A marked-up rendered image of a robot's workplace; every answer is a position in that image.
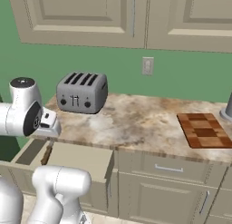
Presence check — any beige base cupboard door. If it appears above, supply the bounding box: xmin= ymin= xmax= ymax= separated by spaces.
xmin=206 ymin=166 xmax=232 ymax=224
xmin=118 ymin=171 xmax=219 ymax=224

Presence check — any silver base cupboard handle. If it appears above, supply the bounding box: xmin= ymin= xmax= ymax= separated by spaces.
xmin=198 ymin=190 xmax=211 ymax=216

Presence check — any silver drawer handle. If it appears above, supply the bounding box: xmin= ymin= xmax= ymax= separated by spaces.
xmin=154 ymin=163 xmax=185 ymax=173

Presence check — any grey cylindrical stand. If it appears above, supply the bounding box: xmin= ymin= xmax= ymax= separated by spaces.
xmin=218 ymin=91 xmax=232 ymax=123

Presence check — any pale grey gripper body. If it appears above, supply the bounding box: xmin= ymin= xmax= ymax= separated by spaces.
xmin=31 ymin=123 xmax=63 ymax=139

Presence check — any brown handled knife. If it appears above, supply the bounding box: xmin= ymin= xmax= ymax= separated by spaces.
xmin=40 ymin=139 xmax=55 ymax=166

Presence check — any silver cupboard door handle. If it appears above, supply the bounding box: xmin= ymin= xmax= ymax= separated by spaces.
xmin=130 ymin=0 xmax=136 ymax=38

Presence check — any beige closed drawer front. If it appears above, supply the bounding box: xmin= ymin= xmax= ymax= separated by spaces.
xmin=140 ymin=154 xmax=214 ymax=185

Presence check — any grey four slot toaster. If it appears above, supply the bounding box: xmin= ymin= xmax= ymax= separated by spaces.
xmin=55 ymin=72 xmax=109 ymax=115

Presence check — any beige open drawer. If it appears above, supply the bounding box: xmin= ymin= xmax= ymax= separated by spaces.
xmin=0 ymin=138 xmax=116 ymax=215

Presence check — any brown checkered cutting board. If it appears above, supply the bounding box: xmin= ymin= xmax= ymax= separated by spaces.
xmin=176 ymin=112 xmax=232 ymax=150

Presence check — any white wall outlet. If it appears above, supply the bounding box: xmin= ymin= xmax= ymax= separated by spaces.
xmin=141 ymin=56 xmax=155 ymax=77

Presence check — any beige wall cupboard door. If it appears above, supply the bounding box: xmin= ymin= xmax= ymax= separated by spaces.
xmin=7 ymin=0 xmax=150 ymax=50
xmin=146 ymin=0 xmax=232 ymax=54

